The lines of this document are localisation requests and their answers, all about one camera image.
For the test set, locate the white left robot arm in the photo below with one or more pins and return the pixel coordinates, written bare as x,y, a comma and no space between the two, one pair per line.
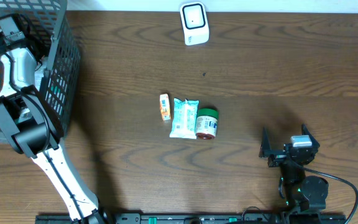
32,128

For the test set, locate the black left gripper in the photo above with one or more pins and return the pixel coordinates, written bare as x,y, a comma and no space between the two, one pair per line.
38,55

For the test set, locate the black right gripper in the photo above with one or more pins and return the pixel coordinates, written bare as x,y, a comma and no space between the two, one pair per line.
266,151

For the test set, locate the dark mesh basket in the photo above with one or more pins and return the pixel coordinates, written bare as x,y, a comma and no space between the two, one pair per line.
47,22

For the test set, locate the teal white wipes pack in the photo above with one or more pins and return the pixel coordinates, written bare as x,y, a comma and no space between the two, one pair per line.
184,119

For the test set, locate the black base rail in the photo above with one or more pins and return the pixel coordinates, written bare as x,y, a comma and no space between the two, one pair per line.
253,217

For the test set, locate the orange tissue pack cheeks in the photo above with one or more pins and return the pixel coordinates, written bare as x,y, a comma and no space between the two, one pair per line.
165,107

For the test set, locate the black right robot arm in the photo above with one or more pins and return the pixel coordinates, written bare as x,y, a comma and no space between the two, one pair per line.
305,195

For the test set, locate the green lidded jar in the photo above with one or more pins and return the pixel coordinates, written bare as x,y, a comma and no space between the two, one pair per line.
206,123

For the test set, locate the white barcode scanner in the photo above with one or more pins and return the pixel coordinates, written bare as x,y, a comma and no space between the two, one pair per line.
195,23

